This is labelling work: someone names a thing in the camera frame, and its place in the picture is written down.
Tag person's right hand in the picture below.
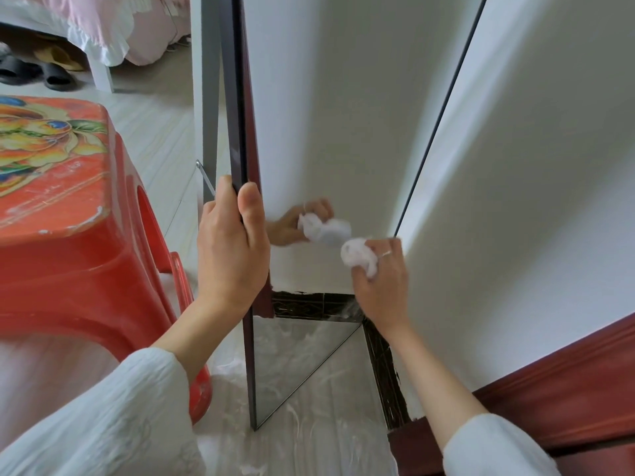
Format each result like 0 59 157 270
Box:
351 237 410 338

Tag person's left hand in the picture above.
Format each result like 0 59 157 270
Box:
196 175 271 318

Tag white wiping cloth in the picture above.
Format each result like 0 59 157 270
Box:
340 237 380 281

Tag black-framed mirror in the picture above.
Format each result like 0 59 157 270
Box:
190 0 489 432

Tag person's left forearm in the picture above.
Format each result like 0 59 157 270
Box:
0 297 249 476

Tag person's right forearm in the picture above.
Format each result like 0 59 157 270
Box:
382 324 562 476

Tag dark marble skirting board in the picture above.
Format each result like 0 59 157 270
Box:
362 319 413 432

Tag red floral plastic stool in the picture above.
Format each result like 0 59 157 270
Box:
0 95 213 426

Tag black slipper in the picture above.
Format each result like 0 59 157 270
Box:
0 55 43 87
39 61 78 92

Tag yellow slippers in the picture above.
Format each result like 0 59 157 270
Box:
32 44 85 73

